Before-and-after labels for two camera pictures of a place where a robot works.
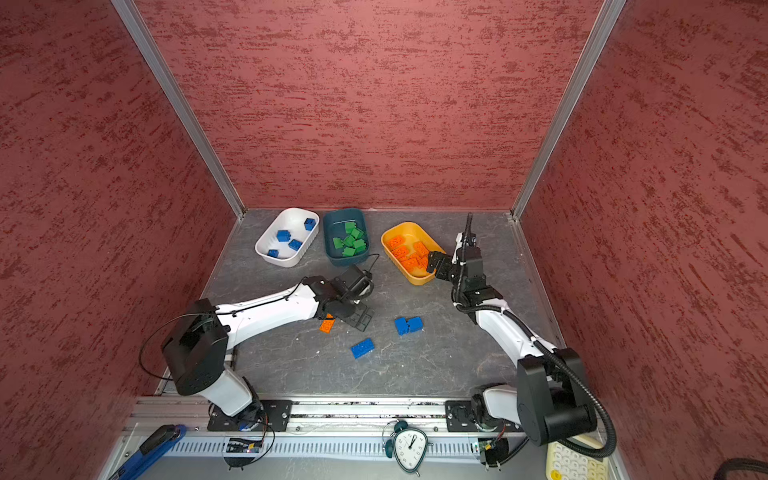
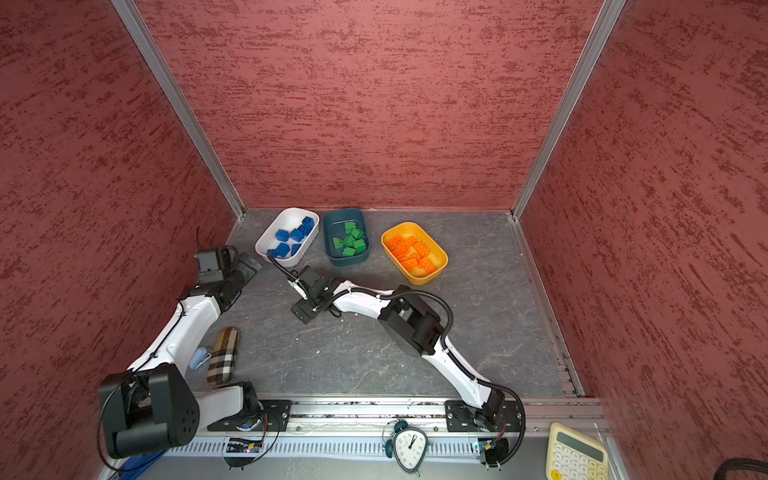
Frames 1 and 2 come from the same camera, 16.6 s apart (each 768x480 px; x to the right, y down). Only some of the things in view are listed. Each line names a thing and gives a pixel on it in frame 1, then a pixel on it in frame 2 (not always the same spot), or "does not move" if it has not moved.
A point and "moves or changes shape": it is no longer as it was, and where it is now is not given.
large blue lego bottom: x=361 y=349 → x=306 y=228
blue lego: x=415 y=324 moves or changes shape
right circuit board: x=492 y=450 does not move
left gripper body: x=348 y=298 → x=242 y=272
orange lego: x=421 y=249 does not move
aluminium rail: x=166 y=414 does not move
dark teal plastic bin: x=346 y=236 does not move
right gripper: x=446 y=261 → x=305 y=305
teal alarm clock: x=408 y=446 does not move
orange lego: x=395 y=242 does not move
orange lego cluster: x=400 y=252 does not move
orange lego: x=411 y=263 does not move
